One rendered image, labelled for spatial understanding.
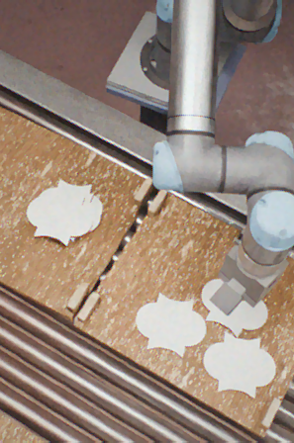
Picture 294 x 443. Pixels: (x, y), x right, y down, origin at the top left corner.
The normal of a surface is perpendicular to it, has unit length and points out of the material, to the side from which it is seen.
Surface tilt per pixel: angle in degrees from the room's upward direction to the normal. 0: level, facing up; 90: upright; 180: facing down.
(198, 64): 24
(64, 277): 0
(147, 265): 0
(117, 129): 0
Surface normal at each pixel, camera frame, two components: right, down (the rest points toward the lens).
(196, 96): 0.08, -0.04
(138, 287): 0.05, -0.43
